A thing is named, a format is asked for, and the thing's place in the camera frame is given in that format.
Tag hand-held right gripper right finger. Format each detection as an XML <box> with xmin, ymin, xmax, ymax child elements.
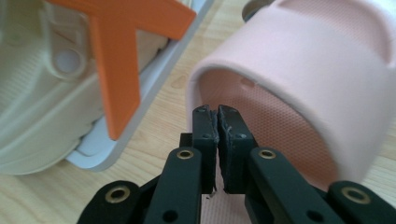
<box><xmin>218</xmin><ymin>105</ymin><xmax>260</xmax><ymax>194</ymax></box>

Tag beige clog shoe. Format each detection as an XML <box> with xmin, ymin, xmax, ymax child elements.
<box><xmin>0</xmin><ymin>0</ymin><xmax>171</xmax><ymax>176</ymax></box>

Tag pink slide slipper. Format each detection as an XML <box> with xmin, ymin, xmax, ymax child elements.
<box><xmin>186</xmin><ymin>0</ymin><xmax>396</xmax><ymax>224</ymax></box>

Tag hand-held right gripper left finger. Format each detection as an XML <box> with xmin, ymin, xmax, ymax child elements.
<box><xmin>179</xmin><ymin>105</ymin><xmax>219</xmax><ymax>194</ymax></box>

